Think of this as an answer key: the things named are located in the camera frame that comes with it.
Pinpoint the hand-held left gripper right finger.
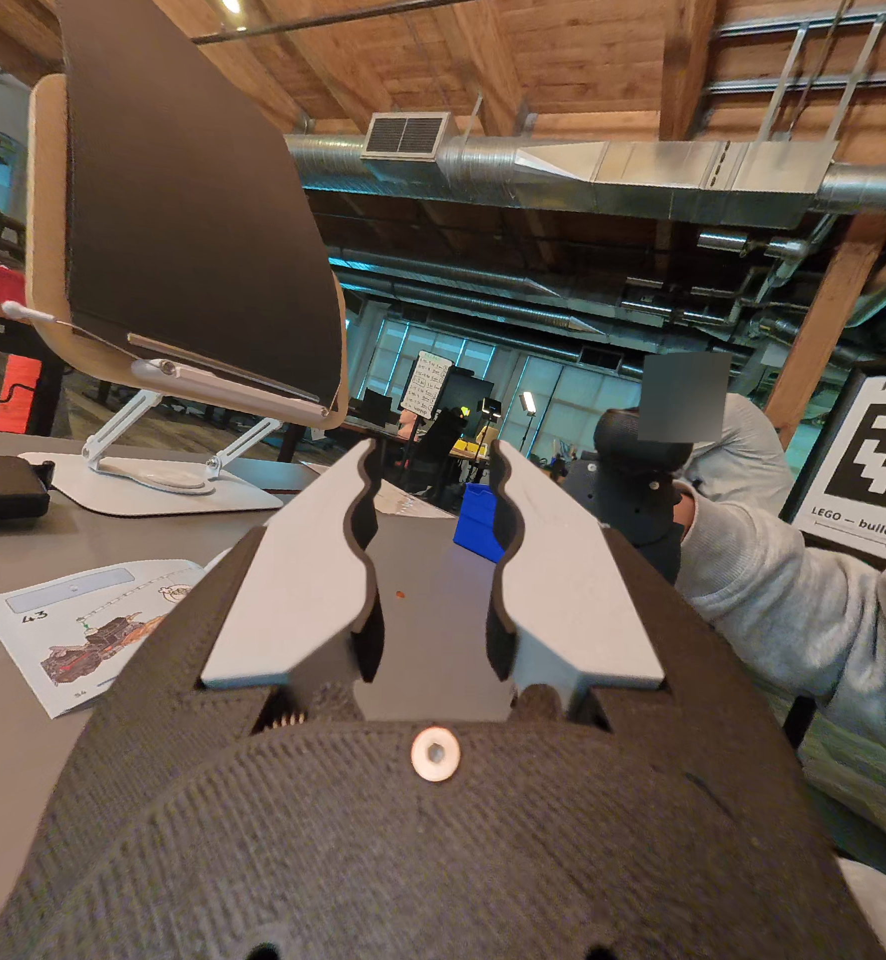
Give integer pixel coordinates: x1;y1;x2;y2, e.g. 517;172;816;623
484;438;670;714

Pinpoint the wooden post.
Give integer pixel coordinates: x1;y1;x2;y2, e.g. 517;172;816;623
764;213;886;451

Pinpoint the white cable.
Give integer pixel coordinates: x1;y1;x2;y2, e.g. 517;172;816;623
2;298;132;354

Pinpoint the person's right forearm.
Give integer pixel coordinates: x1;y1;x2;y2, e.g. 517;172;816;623
671;480;886;710

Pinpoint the white paper sheet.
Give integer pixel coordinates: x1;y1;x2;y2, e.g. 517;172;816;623
377;480;460;520

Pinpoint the framed marker sign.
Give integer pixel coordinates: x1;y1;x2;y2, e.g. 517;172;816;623
779;360;886;565

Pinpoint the blue plastic bin white tag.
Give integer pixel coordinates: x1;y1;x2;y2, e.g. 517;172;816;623
454;482;506;565

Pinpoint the lego instruction booklet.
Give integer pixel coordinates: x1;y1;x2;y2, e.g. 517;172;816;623
0;555;226;721

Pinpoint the white grid board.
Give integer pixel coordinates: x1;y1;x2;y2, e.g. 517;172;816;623
399;349;456;420

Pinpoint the black charger box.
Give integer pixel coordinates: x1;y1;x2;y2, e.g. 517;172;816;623
0;450;55;528

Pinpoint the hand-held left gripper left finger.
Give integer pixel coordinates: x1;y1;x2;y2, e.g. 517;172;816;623
199;438;385;695

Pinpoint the black monitor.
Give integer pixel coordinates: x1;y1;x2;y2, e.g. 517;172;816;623
443;373;498;435

